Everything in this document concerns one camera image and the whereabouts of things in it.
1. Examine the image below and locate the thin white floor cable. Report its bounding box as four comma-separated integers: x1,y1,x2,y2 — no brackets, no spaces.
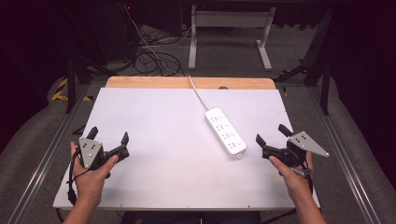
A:
122,3,185,77

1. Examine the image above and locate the black metal stand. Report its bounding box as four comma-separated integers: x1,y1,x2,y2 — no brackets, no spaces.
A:
64,55,120,115
273,7,333,117

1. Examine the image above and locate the aluminium floor rail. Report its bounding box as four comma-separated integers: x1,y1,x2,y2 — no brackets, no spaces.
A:
6,83,92,224
305,86,383,224

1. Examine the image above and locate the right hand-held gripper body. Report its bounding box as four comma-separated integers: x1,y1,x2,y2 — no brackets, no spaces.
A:
262,131,331,177

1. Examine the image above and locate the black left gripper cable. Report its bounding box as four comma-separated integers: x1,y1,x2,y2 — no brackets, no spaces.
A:
55,148,82,224

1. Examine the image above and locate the tangle of black floor cables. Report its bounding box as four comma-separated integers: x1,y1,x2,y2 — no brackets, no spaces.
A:
133,26,191,77

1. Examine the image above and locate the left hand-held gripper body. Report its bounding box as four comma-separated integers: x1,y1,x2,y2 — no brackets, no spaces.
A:
78,137,131,171

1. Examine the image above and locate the person's left hand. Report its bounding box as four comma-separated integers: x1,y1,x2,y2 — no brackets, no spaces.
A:
70,141,120,204

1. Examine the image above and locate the white power strip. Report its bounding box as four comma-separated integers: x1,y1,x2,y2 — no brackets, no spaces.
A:
204,106,248,160

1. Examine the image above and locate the yellow black hazard tape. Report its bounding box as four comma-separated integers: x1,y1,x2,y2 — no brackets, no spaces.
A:
50,77,94,103

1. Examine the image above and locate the grey metal table frame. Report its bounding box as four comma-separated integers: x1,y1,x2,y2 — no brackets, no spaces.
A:
187,4,277,72

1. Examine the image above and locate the dark computer case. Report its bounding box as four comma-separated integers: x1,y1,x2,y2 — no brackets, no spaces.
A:
101,2,142,62

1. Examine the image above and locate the white power strip cable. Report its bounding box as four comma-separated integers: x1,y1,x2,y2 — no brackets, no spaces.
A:
187,75,213,112

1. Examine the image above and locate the person's right hand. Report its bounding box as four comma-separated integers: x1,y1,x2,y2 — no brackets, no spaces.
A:
268,152,315,205

